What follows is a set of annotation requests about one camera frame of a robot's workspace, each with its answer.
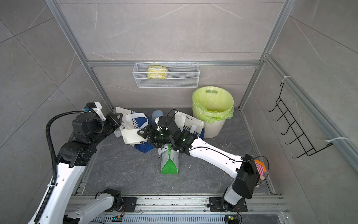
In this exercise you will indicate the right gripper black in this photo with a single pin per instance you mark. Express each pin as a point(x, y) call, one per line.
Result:
point(151, 128)

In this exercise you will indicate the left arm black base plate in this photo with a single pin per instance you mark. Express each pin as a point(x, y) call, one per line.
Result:
point(126, 204)

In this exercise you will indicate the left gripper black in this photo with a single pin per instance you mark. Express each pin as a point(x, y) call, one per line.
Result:
point(114, 120)

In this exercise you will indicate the black wire hook rack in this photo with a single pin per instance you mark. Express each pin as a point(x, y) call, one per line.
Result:
point(295, 128)

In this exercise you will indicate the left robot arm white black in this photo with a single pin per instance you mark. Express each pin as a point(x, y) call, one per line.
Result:
point(89, 130)

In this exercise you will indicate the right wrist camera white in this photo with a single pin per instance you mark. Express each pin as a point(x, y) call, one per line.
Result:
point(157, 127)

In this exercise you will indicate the blue white paper bag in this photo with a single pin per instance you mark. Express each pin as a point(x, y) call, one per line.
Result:
point(191, 124)
point(134, 120)

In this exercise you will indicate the plush doll orange hat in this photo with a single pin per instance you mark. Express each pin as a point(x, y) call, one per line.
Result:
point(263, 171)

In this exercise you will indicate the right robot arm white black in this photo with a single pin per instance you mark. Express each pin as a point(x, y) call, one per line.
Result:
point(247, 171)

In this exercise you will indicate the green white paper bag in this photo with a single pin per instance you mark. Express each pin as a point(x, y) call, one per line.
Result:
point(169, 160)

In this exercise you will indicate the yellow wipes pack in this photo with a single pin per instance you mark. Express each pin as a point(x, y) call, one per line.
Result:
point(157, 72)

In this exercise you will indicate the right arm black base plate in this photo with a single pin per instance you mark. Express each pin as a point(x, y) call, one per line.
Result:
point(218, 204)

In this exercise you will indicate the white wire mesh basket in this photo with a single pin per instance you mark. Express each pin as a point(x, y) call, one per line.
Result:
point(180, 75)

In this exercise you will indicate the white trash bin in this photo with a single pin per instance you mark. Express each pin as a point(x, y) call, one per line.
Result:
point(214, 127)

